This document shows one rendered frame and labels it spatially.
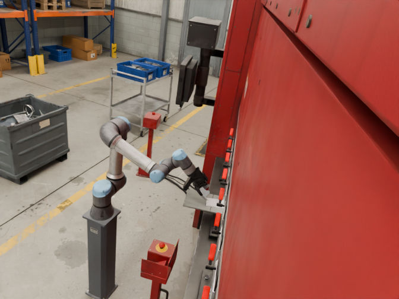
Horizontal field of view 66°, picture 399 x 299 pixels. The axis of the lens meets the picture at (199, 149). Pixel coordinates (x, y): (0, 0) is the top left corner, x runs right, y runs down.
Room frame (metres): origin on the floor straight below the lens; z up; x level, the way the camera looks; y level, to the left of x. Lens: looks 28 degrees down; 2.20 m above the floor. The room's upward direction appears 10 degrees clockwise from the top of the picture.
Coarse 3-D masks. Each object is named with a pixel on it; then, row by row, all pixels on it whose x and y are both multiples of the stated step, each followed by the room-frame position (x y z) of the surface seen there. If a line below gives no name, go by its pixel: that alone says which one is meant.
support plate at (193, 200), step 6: (192, 192) 1.67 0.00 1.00; (186, 198) 1.60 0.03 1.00; (192, 198) 1.61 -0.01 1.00; (198, 198) 1.62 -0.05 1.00; (216, 198) 1.65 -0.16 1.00; (186, 204) 1.54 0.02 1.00; (192, 204) 1.55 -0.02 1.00; (198, 204) 1.56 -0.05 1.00; (204, 204) 1.57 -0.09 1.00; (204, 210) 1.51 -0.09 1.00; (216, 210) 1.53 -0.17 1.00; (222, 210) 1.54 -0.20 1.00
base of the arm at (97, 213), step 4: (92, 208) 1.54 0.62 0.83; (96, 208) 1.53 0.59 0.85; (100, 208) 1.53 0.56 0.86; (104, 208) 1.54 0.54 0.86; (108, 208) 1.55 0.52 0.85; (112, 208) 1.59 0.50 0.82; (92, 212) 1.53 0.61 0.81; (96, 212) 1.52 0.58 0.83; (100, 212) 1.52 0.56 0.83; (104, 212) 1.53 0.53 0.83; (108, 212) 1.55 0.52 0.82; (112, 212) 1.57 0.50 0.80; (92, 216) 1.52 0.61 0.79; (96, 216) 1.51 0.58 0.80; (100, 216) 1.51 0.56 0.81; (104, 216) 1.53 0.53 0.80; (108, 216) 1.54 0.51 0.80; (100, 220) 1.51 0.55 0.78
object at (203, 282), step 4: (204, 272) 1.13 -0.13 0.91; (208, 272) 1.13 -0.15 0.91; (212, 272) 1.14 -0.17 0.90; (204, 280) 1.08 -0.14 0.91; (208, 280) 1.08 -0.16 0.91; (200, 284) 1.05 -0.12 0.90; (204, 284) 1.05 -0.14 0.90; (208, 284) 1.06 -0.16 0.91; (200, 288) 1.03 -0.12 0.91; (200, 292) 1.00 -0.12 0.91; (200, 296) 0.98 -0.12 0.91
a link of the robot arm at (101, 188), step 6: (102, 180) 1.62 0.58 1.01; (108, 180) 1.63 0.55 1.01; (96, 186) 1.56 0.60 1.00; (102, 186) 1.57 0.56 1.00; (108, 186) 1.58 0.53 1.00; (114, 186) 1.63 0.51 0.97; (96, 192) 1.53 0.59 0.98; (102, 192) 1.53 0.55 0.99; (108, 192) 1.55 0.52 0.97; (114, 192) 1.61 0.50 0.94; (96, 198) 1.53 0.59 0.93; (102, 198) 1.53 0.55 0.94; (108, 198) 1.55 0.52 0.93; (96, 204) 1.53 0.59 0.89; (102, 204) 1.53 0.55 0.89; (108, 204) 1.56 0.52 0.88
